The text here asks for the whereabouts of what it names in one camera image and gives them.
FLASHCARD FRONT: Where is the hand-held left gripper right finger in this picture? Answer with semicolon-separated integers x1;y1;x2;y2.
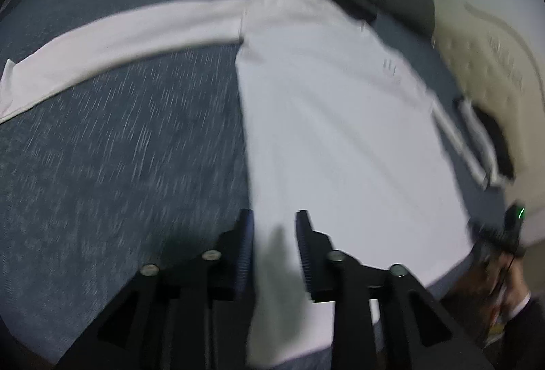
296;209;490;370

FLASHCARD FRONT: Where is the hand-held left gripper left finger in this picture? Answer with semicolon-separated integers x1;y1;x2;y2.
55;208;255;370

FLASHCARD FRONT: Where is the white long-sleeve shirt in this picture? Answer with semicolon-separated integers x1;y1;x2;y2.
0;0;488;366

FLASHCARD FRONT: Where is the person's right forearm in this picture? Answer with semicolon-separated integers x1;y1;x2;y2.
502;293;545;370

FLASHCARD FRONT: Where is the person's right hand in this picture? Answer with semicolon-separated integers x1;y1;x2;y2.
483;253;532;313

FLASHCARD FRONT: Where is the folded black and white garment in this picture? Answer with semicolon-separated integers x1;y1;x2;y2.
453;98;518;189

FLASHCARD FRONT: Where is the cream tufted headboard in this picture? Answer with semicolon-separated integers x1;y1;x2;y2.
430;0;545;247

